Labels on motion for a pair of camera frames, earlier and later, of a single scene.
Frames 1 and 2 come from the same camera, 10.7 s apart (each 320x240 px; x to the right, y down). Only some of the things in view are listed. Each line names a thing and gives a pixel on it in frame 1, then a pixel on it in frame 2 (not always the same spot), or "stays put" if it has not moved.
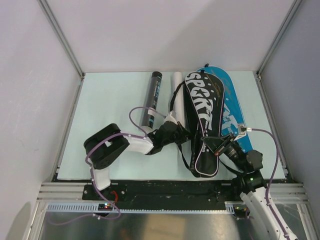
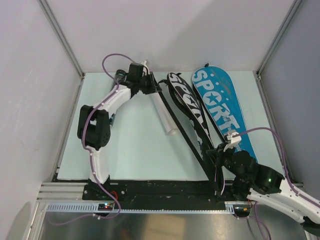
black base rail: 169,194 stays put
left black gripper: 184,135 → 153,87
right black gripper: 214,142 → 217,154
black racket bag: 204,101 → 185,97
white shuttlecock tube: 178,105 → 164,114
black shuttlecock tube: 153,98 → 121,75
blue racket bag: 233,113 stays put
